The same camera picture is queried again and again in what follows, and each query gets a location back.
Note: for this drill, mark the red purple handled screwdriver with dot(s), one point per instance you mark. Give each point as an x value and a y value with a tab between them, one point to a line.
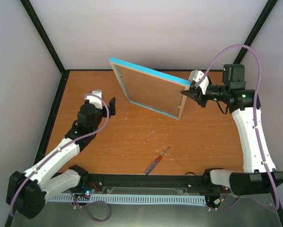
155	162

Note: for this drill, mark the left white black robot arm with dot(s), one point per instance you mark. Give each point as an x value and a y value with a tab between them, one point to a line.
29	191

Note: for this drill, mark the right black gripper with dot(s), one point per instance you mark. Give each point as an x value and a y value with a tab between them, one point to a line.
196	96

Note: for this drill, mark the light blue slotted cable duct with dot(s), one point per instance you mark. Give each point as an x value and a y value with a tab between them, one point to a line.
131	199

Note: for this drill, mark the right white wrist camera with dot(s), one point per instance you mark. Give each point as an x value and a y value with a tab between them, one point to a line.
199	80

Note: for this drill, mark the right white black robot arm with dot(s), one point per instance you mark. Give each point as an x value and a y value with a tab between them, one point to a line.
259	171

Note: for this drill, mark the grey metal base plate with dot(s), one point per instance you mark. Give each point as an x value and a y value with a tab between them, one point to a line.
233	212

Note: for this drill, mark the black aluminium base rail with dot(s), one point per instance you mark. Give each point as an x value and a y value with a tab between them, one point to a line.
188	183

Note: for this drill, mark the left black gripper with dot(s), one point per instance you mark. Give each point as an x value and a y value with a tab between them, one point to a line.
112	103

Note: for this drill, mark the blue wooden photo frame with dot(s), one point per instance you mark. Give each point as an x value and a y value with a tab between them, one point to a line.
150	88

